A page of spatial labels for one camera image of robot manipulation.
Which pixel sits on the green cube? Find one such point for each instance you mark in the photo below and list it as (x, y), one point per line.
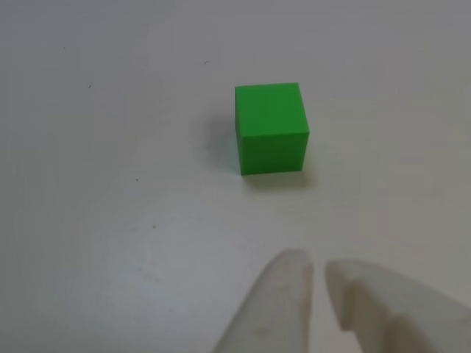
(272, 128)

